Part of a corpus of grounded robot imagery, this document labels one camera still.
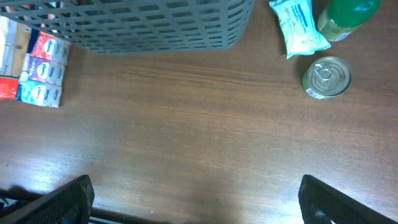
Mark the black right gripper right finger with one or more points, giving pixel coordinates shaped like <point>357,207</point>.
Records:
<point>320,203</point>

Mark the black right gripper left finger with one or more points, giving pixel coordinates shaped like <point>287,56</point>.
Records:
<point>70,203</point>

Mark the colourful Kleenex tissue multipack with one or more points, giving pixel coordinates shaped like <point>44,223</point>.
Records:
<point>41,78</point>

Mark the red spaghetti packet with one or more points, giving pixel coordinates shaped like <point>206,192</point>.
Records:
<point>15,39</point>

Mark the grey plastic basket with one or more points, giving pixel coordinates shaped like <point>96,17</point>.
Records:
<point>130,27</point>

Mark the green lidded jar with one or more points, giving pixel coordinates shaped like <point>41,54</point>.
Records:
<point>342,17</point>

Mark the light blue wet wipes pack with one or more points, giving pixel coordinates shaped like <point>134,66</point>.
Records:
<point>297,24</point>

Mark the silver tin can green label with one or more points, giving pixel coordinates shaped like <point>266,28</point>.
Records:
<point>327,77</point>

